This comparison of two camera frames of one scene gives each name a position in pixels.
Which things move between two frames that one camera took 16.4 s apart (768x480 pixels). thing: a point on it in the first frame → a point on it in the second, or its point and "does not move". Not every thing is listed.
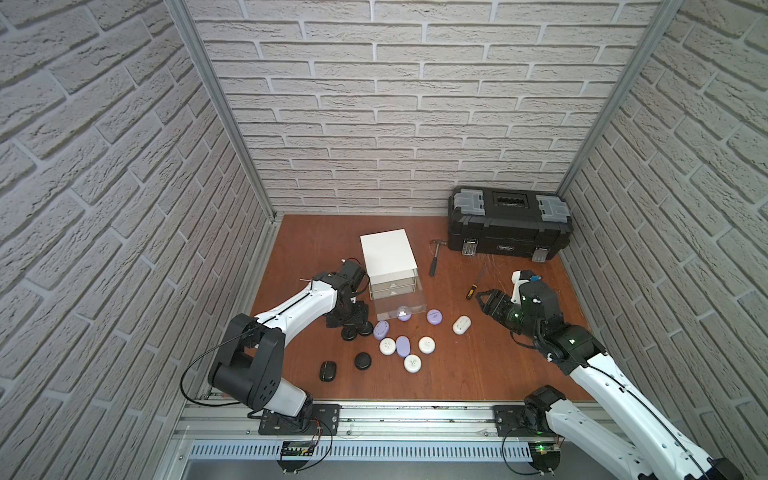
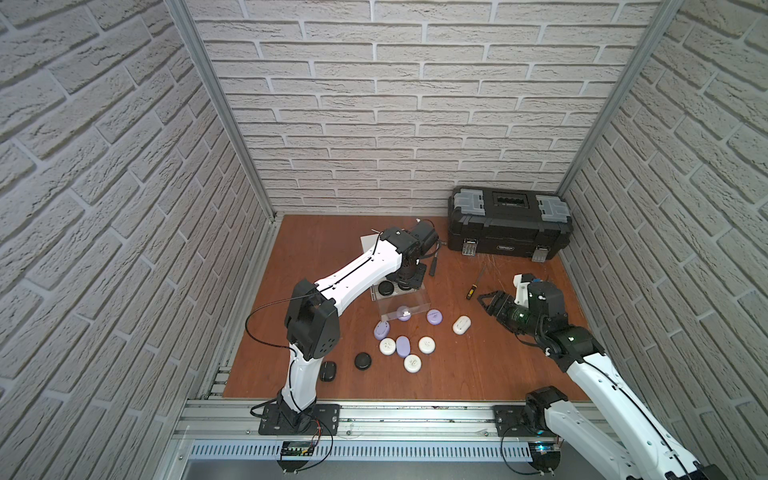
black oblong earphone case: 328,371 does not move
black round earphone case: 362,361 does not move
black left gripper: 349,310 → 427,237
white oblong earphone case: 461,325 does not move
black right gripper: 498,301 does not move
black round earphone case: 349,332 → 385,288
